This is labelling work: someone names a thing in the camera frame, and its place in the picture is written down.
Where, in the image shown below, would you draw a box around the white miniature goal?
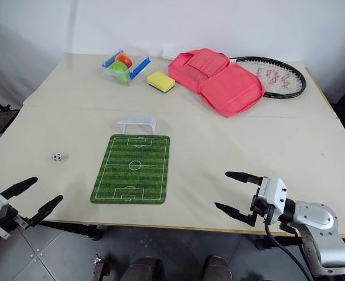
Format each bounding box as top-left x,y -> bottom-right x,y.
116,116 -> 157,135

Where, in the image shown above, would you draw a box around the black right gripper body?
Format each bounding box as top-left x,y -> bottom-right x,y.
250,187 -> 279,225

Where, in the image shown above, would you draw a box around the pink fabric bag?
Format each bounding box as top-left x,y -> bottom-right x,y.
168,49 -> 267,119

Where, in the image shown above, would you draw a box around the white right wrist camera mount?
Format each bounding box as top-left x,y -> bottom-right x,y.
257,176 -> 289,225

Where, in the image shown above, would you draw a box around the green toy apple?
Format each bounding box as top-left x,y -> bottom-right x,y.
107,61 -> 131,85

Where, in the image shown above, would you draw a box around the clear container blue handles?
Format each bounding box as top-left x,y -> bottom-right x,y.
98,48 -> 152,85

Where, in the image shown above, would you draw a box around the black table leg bar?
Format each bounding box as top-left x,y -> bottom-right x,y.
255,235 -> 304,250
39,221 -> 104,241

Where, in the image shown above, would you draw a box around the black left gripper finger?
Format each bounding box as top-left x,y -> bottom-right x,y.
0,176 -> 39,198
28,194 -> 64,227

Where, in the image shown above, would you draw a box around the brown rusty metal part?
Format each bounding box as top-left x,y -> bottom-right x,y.
92,253 -> 112,281

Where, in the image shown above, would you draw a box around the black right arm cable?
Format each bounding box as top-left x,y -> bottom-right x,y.
264,221 -> 312,281

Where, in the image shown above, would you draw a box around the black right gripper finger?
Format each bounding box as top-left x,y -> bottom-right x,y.
214,201 -> 257,227
224,171 -> 262,186

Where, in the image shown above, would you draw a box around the green soccer field mat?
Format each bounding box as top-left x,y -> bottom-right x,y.
90,133 -> 171,205

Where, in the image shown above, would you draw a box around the dark rounded shape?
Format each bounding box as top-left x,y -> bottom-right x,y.
202,255 -> 233,281
121,256 -> 165,281

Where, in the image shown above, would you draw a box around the red orange toy apple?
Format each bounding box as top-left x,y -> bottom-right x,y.
115,53 -> 133,67

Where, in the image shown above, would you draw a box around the yellow sponge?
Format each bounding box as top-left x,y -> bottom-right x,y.
146,71 -> 176,95

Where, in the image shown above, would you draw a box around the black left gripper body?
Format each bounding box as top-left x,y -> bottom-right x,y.
0,208 -> 32,232

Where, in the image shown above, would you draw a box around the black tennis racket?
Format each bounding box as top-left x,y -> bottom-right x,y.
227,56 -> 307,100

